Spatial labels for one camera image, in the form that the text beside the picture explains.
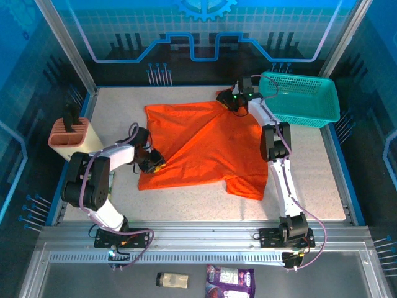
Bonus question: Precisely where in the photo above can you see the orange t-shirt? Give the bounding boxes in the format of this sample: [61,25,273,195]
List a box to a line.
[137,89,269,201]

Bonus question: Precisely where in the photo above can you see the green snack bag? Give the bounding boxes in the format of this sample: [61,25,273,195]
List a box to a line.
[107,170,116,199]

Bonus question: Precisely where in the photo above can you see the teal plastic basket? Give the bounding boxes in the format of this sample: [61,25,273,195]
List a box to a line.
[257,71,341,129]

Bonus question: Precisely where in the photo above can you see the beige knife block terracotta top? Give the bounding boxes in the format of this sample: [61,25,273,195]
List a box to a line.
[48,117,105,162]

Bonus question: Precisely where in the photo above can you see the clear jar beige contents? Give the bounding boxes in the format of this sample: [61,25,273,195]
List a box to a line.
[155,272,190,290]

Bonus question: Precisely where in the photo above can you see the purple snack bag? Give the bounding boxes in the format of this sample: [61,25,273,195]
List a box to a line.
[205,264,256,298]

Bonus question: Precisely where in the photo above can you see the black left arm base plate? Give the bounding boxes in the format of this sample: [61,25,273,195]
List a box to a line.
[94,228,151,249]

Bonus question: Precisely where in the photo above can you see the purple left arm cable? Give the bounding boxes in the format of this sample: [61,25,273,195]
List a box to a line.
[79,122,156,270]

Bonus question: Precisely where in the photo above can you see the aluminium mounting rail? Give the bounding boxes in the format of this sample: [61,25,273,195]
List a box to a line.
[37,220,373,251]

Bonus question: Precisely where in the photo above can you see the black knife handle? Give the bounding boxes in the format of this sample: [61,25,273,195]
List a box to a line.
[71,104,83,133]
[63,104,73,133]

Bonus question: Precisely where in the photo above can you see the grey slotted cable duct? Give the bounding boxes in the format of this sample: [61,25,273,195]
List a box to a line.
[48,250,288,265]

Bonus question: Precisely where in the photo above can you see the aluminium frame post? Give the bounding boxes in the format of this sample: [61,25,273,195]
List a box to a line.
[33,0,99,96]
[318,0,373,78]

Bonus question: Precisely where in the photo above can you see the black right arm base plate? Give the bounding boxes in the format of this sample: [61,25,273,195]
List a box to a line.
[259,228,316,249]

